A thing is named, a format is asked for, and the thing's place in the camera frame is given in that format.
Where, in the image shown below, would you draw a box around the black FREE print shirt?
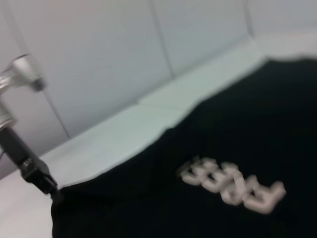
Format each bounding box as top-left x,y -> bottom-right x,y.
51,56 -> 317,238

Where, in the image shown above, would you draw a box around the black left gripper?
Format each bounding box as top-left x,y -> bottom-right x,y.
0,126 -> 59,195

